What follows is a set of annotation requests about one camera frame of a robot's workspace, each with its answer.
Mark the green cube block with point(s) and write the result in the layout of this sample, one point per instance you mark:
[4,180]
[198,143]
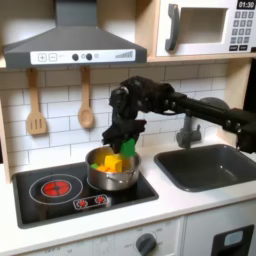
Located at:
[128,148]

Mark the yellow hexagonal block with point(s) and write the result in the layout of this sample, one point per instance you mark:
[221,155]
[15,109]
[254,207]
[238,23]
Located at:
[114,162]

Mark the orange toy carrot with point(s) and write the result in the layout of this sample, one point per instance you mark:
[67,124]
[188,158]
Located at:
[104,168]

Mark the steel pot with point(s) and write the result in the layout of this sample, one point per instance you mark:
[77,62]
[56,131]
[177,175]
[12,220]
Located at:
[113,181]

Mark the wooden spoon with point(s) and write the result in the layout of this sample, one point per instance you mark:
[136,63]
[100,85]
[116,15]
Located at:
[86,116]

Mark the dark grey tap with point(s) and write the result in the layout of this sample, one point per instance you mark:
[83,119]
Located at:
[187,135]

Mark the dark grey sink basin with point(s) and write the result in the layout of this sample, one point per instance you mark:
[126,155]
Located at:
[206,170]

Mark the wooden slotted spatula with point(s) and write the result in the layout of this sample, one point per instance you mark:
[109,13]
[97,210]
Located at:
[36,121]

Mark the black toy stove top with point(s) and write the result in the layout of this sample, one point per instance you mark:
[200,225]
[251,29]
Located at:
[43,210]

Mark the grey extractor hood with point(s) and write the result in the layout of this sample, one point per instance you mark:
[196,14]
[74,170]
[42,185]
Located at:
[76,43]

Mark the grey oven knob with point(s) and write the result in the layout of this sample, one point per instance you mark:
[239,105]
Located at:
[146,244]

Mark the light wooden shelf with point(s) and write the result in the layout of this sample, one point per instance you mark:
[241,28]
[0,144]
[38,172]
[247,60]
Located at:
[200,58]

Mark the white toy kitchen cabinet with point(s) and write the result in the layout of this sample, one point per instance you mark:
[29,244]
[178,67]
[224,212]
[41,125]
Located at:
[196,230]

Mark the white toy microwave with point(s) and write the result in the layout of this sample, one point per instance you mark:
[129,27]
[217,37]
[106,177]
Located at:
[206,30]

